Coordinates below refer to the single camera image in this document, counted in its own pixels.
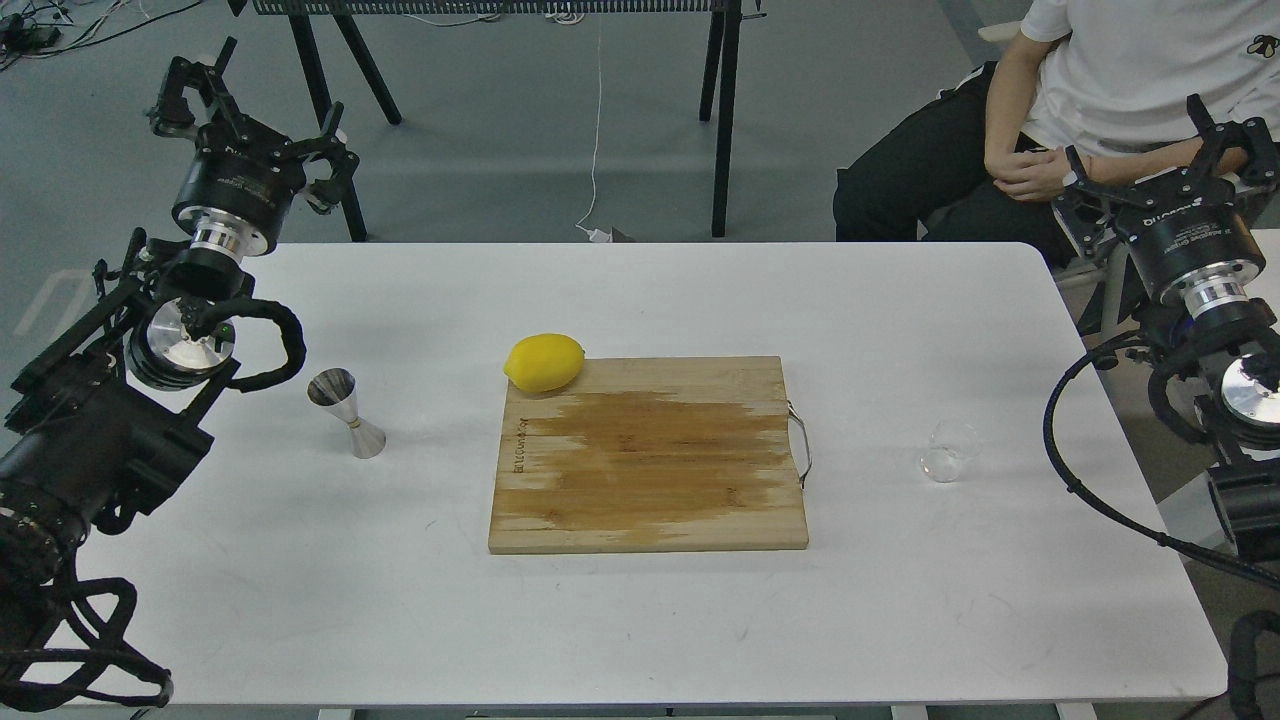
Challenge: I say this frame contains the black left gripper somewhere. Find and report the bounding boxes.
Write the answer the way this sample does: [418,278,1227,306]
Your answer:
[147,37,360,256]

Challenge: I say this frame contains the seated person white shirt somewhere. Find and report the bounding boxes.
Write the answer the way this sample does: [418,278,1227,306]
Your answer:
[833,1,1279,269]

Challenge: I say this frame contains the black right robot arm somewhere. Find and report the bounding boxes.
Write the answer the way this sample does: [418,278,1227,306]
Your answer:
[1042,94,1277,591]

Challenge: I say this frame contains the white side table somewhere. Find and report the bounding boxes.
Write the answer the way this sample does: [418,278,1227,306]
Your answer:
[1245,228,1280,313]

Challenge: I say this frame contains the white power cable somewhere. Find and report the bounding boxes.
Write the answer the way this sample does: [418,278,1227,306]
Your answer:
[573,10,613,243]

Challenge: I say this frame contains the black metal frame table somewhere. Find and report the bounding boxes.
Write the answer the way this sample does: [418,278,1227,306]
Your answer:
[230,1,750,241]

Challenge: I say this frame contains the clear glass cup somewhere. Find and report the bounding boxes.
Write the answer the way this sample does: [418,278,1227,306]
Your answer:
[918,419,983,484]

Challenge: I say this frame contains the black floor cables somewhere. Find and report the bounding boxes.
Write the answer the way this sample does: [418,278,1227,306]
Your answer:
[0,0,206,73]

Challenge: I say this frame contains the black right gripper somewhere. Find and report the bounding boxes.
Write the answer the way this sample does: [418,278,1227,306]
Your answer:
[1052,94,1277,307]

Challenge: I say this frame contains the steel double jigger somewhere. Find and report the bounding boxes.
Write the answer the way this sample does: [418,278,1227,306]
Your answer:
[306,368,387,459]

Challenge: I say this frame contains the wooden cutting board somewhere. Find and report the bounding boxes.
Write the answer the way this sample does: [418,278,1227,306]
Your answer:
[488,356,809,555]

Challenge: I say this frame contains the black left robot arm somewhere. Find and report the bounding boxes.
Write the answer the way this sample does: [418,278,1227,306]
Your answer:
[1,38,358,714]

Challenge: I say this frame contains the yellow lemon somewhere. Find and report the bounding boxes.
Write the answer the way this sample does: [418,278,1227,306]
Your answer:
[503,333,585,395]

